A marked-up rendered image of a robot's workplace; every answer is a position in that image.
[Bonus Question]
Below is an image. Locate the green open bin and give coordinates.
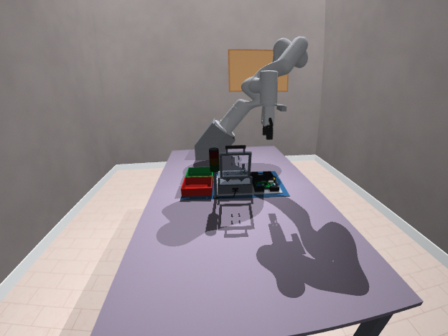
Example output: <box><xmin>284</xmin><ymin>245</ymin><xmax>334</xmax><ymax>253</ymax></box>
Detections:
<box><xmin>185</xmin><ymin>167</ymin><xmax>213</xmax><ymax>177</ymax></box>

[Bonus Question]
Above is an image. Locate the green circuit board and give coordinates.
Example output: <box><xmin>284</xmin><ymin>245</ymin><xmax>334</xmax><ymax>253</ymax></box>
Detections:
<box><xmin>255</xmin><ymin>180</ymin><xmax>275</xmax><ymax>187</ymax></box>

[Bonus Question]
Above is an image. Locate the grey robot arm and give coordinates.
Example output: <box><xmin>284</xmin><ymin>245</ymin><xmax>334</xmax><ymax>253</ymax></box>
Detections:
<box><xmin>215</xmin><ymin>37</ymin><xmax>308</xmax><ymax>137</ymax></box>

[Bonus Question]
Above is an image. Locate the red bin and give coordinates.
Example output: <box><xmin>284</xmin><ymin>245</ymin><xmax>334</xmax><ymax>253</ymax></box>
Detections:
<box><xmin>181</xmin><ymin>177</ymin><xmax>213</xmax><ymax>197</ymax></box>

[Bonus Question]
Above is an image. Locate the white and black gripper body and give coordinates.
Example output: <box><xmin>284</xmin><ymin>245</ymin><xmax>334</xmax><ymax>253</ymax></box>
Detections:
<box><xmin>261</xmin><ymin>104</ymin><xmax>274</xmax><ymax>126</ymax></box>

